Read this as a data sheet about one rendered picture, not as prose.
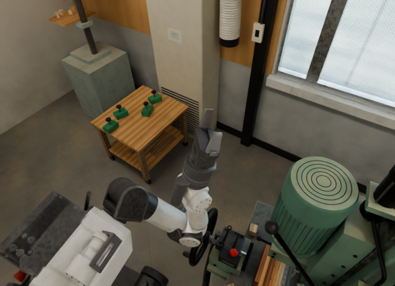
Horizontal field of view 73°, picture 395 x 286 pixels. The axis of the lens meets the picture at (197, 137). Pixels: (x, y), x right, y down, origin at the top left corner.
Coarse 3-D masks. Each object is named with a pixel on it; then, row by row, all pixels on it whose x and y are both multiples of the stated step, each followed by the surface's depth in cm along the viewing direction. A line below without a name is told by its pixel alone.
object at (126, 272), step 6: (120, 270) 180; (126, 270) 180; (132, 270) 180; (120, 276) 178; (126, 276) 178; (132, 276) 178; (138, 276) 178; (144, 276) 174; (114, 282) 175; (120, 282) 175; (126, 282) 175; (132, 282) 175; (138, 282) 172; (144, 282) 168; (150, 282) 171; (156, 282) 172
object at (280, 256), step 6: (270, 246) 103; (270, 252) 102; (276, 252) 99; (282, 252) 99; (276, 258) 103; (282, 258) 100; (288, 258) 98; (300, 258) 97; (306, 258) 97; (288, 264) 101; (300, 264) 97; (306, 264) 96
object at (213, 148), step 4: (216, 132) 63; (220, 132) 63; (212, 136) 63; (216, 136) 63; (220, 136) 63; (212, 140) 63; (216, 140) 63; (220, 140) 64; (208, 144) 65; (212, 144) 64; (216, 144) 64; (208, 148) 65; (212, 148) 65; (216, 148) 65; (208, 152) 65; (212, 152) 65; (216, 152) 66
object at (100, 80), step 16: (80, 0) 229; (64, 16) 247; (80, 16) 237; (80, 48) 273; (96, 48) 272; (112, 48) 280; (64, 64) 267; (80, 64) 259; (96, 64) 259; (112, 64) 265; (128, 64) 282; (80, 80) 268; (96, 80) 257; (112, 80) 274; (128, 80) 292; (80, 96) 293; (96, 96) 267; (112, 96) 283; (96, 112) 293
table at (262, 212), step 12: (264, 204) 131; (252, 216) 127; (264, 216) 127; (264, 228) 123; (252, 240) 119; (252, 252) 115; (252, 264) 112; (228, 276) 109; (240, 276) 109; (252, 276) 109
